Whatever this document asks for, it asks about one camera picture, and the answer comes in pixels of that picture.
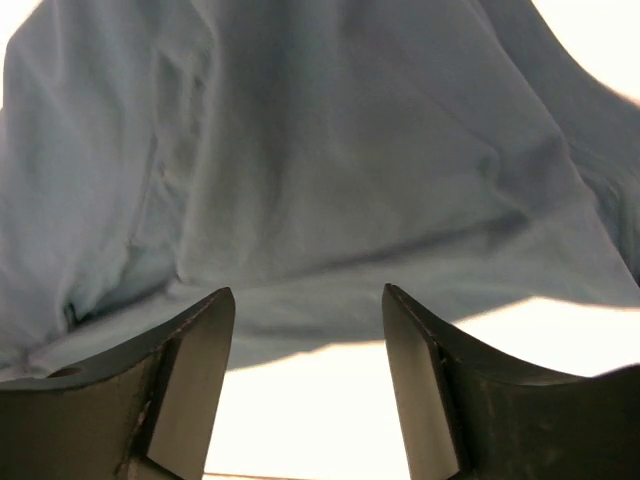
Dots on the blue-grey t shirt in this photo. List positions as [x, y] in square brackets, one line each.
[303, 154]

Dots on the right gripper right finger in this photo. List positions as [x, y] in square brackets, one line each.
[470, 411]

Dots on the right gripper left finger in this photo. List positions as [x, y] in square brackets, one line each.
[144, 409]

